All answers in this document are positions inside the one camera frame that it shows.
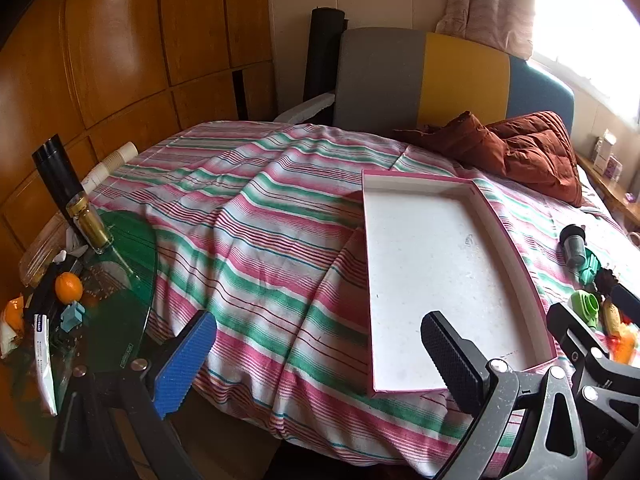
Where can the white foam piece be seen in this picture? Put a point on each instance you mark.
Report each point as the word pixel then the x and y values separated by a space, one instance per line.
pixel 305 107

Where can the silver black cylinder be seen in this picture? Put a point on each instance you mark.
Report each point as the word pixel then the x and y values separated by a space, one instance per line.
pixel 575 250

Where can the yellow embossed egg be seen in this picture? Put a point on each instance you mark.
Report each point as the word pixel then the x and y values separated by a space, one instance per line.
pixel 611 317

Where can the pink green striped blanket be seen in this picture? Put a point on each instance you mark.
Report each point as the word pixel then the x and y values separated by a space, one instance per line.
pixel 250 240

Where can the brown quilted comforter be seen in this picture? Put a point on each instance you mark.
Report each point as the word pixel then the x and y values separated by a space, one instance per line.
pixel 530 155

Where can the small blue block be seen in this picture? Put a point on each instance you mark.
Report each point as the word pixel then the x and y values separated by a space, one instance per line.
pixel 73 316

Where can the green plastic stand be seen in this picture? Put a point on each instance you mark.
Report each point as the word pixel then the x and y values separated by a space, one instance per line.
pixel 590 267

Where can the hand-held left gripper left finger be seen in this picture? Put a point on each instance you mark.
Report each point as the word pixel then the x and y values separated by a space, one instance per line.
pixel 185 360

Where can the purple box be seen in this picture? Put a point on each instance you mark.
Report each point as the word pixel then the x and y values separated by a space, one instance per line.
pixel 613 167

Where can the grey yellow blue headboard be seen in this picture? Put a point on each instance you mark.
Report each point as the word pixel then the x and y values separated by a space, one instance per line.
pixel 380 75

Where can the orange tangerine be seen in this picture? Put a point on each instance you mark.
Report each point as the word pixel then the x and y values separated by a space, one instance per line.
pixel 68 288

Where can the black rolled mat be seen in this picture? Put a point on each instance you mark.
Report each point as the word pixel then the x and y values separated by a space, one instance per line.
pixel 320 55

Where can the wooden wardrobe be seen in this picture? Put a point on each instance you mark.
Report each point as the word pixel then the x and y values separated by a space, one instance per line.
pixel 125 35

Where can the bright window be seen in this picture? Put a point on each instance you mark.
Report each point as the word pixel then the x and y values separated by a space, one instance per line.
pixel 585 20

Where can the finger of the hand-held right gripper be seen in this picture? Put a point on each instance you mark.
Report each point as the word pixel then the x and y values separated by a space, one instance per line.
pixel 595 365

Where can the clear plastic bag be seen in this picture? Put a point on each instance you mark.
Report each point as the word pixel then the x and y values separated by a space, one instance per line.
pixel 42 250

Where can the white pillow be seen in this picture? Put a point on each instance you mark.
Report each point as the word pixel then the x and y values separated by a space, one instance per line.
pixel 595 200

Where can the white tube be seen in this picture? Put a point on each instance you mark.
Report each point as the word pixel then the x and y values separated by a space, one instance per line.
pixel 44 360

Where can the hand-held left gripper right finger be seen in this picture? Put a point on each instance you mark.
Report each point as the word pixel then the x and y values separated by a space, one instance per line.
pixel 452 355

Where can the black gold bottle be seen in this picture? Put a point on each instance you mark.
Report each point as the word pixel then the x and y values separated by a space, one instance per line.
pixel 60 170

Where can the pink patterned curtain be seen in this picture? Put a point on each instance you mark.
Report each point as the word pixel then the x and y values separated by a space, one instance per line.
pixel 485 5

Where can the stack of paper cups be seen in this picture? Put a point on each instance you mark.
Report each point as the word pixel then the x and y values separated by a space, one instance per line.
pixel 117 157

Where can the orange printed capsule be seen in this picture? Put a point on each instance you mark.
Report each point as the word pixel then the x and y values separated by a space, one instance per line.
pixel 625 347

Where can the white tray box pink rim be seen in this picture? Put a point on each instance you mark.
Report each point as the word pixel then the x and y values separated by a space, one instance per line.
pixel 440 270

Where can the white carton box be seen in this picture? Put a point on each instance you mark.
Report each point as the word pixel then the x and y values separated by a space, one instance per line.
pixel 604 147

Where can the orange white plastic bag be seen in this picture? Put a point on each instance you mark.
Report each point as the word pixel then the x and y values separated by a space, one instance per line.
pixel 11 320

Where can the green cup toy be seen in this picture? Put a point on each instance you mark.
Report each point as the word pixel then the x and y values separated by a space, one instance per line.
pixel 585 302

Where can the wooden bedside desk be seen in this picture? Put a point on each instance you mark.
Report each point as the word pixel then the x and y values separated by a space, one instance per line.
pixel 615 195

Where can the round green glass table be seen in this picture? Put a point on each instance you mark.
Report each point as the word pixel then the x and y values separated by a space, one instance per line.
pixel 130 240

